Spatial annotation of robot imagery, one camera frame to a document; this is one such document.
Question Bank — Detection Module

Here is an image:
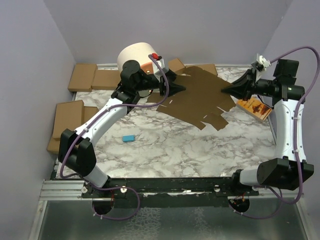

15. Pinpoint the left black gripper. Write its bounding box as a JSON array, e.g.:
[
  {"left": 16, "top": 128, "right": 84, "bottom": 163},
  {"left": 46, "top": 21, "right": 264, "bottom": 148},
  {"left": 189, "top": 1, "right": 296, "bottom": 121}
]
[{"left": 134, "top": 68, "right": 186, "bottom": 96}]

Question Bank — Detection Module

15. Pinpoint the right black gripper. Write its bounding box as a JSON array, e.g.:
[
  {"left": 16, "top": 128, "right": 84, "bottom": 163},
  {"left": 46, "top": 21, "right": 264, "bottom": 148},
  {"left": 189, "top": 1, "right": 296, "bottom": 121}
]
[{"left": 221, "top": 67, "right": 278, "bottom": 102}]

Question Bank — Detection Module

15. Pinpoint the cardboard box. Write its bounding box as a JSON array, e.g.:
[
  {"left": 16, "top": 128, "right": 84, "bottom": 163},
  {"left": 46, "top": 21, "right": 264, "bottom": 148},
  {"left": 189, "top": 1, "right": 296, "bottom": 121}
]
[
  {"left": 52, "top": 100, "right": 84, "bottom": 140},
  {"left": 156, "top": 66, "right": 236, "bottom": 131},
  {"left": 168, "top": 58, "right": 186, "bottom": 75},
  {"left": 186, "top": 63, "right": 218, "bottom": 76},
  {"left": 46, "top": 106, "right": 101, "bottom": 154},
  {"left": 91, "top": 69, "right": 121, "bottom": 91},
  {"left": 68, "top": 63, "right": 98, "bottom": 92}
]

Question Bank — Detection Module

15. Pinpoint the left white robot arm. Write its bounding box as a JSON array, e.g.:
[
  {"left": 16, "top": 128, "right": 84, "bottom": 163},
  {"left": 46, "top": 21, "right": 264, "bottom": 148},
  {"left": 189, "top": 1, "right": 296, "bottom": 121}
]
[{"left": 58, "top": 54, "right": 185, "bottom": 198}]

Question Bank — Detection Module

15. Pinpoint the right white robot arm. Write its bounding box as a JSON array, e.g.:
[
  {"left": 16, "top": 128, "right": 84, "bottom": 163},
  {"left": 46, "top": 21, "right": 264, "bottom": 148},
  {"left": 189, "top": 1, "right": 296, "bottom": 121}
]
[{"left": 221, "top": 55, "right": 314, "bottom": 196}]

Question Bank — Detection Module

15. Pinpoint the orange paperback book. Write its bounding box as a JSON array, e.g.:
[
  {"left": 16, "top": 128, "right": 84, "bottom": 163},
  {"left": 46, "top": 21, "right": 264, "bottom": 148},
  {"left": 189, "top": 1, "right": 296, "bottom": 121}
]
[{"left": 236, "top": 97, "right": 272, "bottom": 122}]

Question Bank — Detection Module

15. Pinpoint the round pastel drawer cabinet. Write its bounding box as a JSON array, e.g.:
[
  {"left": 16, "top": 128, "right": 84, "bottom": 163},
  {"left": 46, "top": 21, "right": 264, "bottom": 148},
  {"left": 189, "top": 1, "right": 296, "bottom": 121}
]
[{"left": 117, "top": 42, "right": 160, "bottom": 74}]

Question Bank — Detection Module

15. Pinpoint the small blue block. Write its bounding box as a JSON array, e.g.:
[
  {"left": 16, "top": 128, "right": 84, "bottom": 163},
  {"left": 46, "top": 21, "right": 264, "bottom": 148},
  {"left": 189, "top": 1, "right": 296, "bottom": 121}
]
[{"left": 122, "top": 135, "right": 135, "bottom": 143}]

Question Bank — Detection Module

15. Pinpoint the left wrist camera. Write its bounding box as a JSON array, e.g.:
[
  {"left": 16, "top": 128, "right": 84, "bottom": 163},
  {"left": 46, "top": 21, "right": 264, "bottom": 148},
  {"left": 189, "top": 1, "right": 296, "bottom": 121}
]
[{"left": 148, "top": 53, "right": 169, "bottom": 80}]

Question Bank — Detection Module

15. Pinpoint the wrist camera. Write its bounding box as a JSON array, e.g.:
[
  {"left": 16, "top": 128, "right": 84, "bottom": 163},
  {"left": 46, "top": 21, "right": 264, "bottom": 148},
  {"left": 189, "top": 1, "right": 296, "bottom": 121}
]
[
  {"left": 251, "top": 53, "right": 272, "bottom": 73},
  {"left": 148, "top": 53, "right": 169, "bottom": 80}
]

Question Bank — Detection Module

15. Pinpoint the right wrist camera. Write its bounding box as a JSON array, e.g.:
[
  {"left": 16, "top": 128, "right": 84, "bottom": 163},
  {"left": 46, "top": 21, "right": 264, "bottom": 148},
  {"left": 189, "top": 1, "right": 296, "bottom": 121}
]
[{"left": 251, "top": 53, "right": 272, "bottom": 73}]

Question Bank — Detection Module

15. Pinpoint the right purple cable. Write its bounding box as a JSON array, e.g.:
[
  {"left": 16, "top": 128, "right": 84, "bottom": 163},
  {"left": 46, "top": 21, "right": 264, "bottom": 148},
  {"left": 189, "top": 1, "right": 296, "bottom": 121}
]
[{"left": 228, "top": 45, "right": 320, "bottom": 220}]

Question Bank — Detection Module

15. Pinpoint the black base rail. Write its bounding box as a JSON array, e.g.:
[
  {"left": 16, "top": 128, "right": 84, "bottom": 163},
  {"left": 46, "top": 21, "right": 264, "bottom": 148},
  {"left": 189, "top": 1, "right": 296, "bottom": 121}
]
[{"left": 81, "top": 177, "right": 259, "bottom": 209}]

